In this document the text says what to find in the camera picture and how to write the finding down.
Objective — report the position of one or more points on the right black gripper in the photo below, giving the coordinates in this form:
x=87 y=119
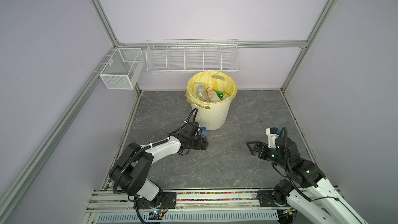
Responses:
x=263 y=147

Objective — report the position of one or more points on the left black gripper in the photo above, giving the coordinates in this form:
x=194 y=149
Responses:
x=199 y=145

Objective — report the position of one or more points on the white bottle red cap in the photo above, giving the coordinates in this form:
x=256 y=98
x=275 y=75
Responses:
x=213 y=96

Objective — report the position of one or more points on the clear crushed water bottle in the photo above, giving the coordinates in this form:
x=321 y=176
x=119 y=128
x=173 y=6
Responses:
x=201 y=92

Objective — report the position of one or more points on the green soda bottle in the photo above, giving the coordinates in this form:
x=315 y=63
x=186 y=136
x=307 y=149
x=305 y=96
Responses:
x=220 y=94

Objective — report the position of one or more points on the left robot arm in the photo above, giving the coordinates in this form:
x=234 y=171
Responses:
x=130 y=172

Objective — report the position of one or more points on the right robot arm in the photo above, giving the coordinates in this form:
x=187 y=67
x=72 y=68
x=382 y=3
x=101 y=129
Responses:
x=306 y=188

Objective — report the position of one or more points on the cream plastic waste bin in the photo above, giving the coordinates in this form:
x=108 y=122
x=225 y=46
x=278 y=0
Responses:
x=214 y=117

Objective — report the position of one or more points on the yellow bin liner bag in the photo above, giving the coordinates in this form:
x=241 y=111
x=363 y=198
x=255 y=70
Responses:
x=217 y=81

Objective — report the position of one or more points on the small white mesh basket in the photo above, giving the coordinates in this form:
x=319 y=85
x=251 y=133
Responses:
x=123 y=68

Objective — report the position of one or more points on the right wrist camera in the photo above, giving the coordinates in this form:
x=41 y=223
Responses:
x=272 y=134

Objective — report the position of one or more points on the long white wire shelf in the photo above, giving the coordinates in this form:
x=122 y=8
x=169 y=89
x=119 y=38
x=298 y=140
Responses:
x=192 y=55

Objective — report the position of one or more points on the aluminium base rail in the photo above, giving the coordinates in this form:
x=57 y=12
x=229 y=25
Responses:
x=228 y=206

